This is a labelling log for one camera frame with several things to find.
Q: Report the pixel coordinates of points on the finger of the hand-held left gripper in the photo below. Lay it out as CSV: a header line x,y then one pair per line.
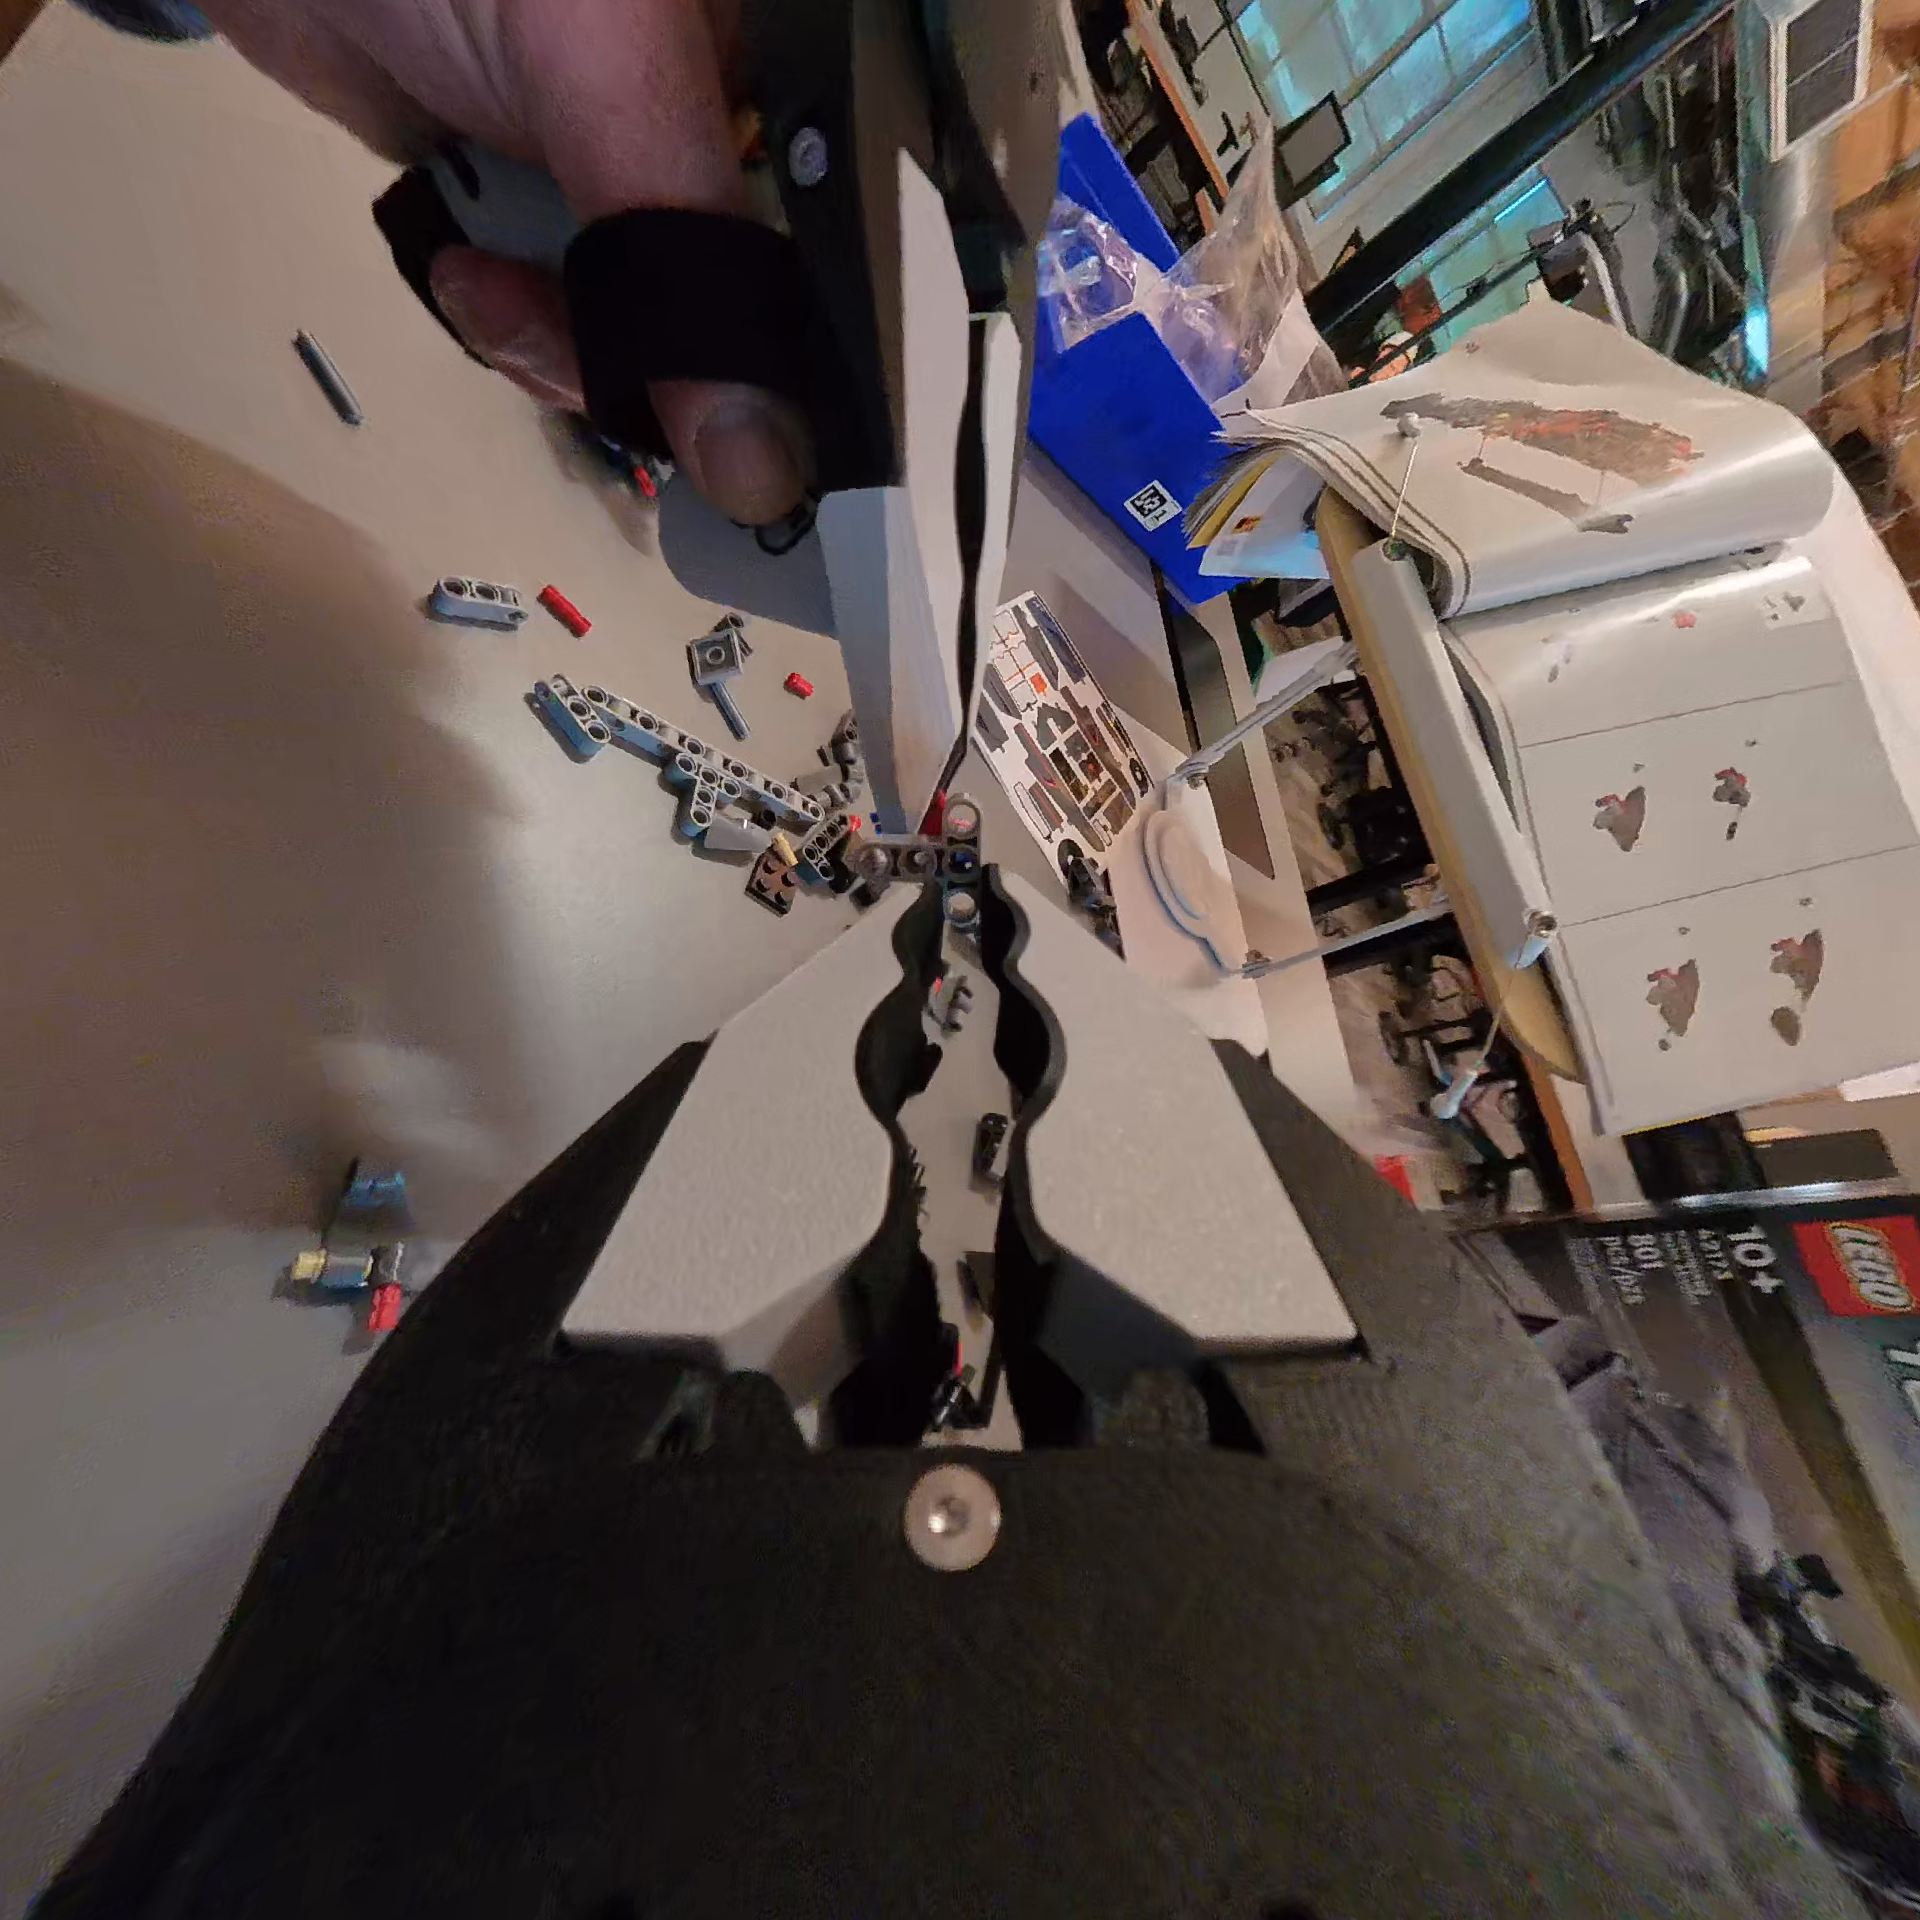
x,y
1001,451
909,600

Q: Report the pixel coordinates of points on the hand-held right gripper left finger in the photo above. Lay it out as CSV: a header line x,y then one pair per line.
x,y
734,1185

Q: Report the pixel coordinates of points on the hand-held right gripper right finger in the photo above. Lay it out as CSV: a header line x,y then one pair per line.
x,y
1184,1185

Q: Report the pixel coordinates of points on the dark grey angled lego beam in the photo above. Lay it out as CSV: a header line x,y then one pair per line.
x,y
909,859

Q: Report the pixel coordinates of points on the pile of loose lego pieces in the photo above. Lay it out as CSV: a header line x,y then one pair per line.
x,y
990,1143

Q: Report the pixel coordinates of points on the dark grey lego connector assembly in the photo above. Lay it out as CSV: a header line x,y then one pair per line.
x,y
1084,879

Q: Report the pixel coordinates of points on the light grey short lego beam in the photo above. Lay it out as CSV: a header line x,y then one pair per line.
x,y
477,602
564,721

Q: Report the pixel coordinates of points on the dark grey lego piece red pin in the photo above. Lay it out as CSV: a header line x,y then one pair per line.
x,y
360,1259

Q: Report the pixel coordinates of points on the light grey lego axle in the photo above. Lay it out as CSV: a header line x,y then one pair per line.
x,y
328,375

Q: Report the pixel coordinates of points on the black lego set box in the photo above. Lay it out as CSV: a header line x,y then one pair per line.
x,y
1771,1424

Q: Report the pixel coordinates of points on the person's left hand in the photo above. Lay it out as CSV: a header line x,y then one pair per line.
x,y
525,75

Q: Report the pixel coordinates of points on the blue plastic bin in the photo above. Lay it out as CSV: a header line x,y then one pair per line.
x,y
1109,404

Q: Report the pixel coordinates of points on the sticker sheet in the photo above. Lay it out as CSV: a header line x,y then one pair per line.
x,y
1059,734

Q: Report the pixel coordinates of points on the clear plastic bag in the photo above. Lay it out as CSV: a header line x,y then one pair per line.
x,y
1245,271

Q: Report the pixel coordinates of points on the white book stand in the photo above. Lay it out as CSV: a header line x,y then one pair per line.
x,y
1425,751

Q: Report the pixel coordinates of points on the black metal pole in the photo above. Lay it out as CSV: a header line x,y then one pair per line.
x,y
1500,150

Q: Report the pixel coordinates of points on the instruction booklet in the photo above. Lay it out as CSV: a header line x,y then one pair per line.
x,y
1694,751

